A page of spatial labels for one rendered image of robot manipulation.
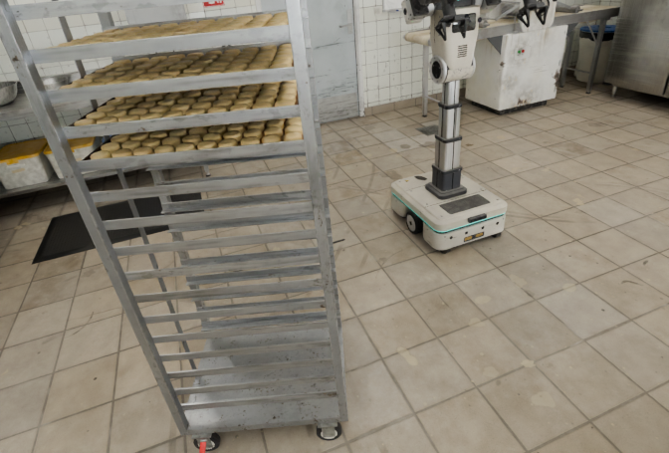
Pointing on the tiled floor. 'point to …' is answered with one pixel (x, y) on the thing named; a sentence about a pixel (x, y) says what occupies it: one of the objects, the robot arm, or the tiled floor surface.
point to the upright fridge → (642, 28)
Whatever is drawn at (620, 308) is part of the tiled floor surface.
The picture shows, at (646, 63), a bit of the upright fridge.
